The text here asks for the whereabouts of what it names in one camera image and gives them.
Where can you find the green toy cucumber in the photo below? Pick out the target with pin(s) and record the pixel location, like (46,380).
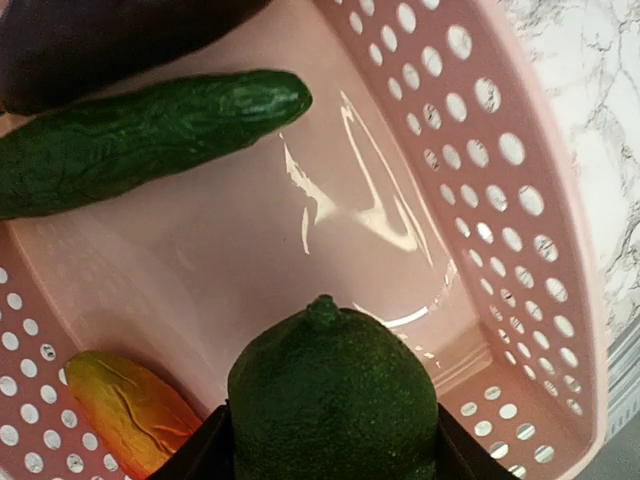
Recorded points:
(100,149)

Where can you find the pink perforated plastic basket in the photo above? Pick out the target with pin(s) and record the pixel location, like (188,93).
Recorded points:
(427,186)

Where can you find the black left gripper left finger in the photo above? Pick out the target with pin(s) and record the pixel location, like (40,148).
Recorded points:
(206,455)

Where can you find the dark purple toy eggplant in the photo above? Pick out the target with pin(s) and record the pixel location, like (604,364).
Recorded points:
(55,52)

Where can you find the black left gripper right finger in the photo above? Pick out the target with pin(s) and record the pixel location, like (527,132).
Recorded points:
(459,456)

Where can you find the green toy avocado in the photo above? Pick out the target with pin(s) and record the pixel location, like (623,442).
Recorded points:
(331,393)

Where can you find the red orange toy mango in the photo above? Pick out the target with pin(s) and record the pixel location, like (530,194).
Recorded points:
(141,419)

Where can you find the aluminium front frame rail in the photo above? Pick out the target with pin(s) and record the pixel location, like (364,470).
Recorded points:
(619,458)

